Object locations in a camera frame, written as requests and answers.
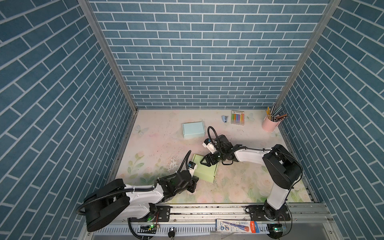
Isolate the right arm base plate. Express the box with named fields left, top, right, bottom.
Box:
left=245, top=204, right=291, bottom=222

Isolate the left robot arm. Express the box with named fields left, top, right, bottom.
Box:
left=76, top=170, right=199, bottom=232

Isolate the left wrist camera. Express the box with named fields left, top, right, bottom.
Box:
left=187, top=161, right=197, bottom=177

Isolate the pink pencil cup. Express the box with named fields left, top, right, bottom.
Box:
left=262, top=117, right=281, bottom=133

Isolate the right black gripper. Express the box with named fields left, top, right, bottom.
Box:
left=198, top=149, right=226, bottom=167

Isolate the red white blue package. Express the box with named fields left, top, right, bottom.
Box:
left=216, top=219, right=260, bottom=234

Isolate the light blue paper box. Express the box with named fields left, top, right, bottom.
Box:
left=182, top=122, right=205, bottom=140

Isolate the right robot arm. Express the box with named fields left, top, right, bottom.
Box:
left=201, top=135, right=303, bottom=221

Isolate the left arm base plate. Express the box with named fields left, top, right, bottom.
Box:
left=140, top=205, right=171, bottom=223

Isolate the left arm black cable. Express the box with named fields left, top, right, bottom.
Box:
left=154, top=149, right=192, bottom=184

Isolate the light green paper box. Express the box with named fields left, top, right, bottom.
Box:
left=193, top=154, right=218, bottom=183

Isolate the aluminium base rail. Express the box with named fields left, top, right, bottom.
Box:
left=77, top=202, right=343, bottom=240

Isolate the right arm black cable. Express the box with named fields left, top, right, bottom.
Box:
left=206, top=125, right=235, bottom=166

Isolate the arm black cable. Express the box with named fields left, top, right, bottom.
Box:
left=206, top=125, right=235, bottom=166
left=154, top=149, right=192, bottom=184

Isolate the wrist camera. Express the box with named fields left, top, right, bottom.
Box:
left=187, top=161, right=197, bottom=177
left=203, top=139, right=217, bottom=154

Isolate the coloured marker pack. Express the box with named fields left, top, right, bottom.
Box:
left=231, top=110, right=245, bottom=126

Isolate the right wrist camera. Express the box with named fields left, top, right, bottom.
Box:
left=203, top=139, right=217, bottom=154

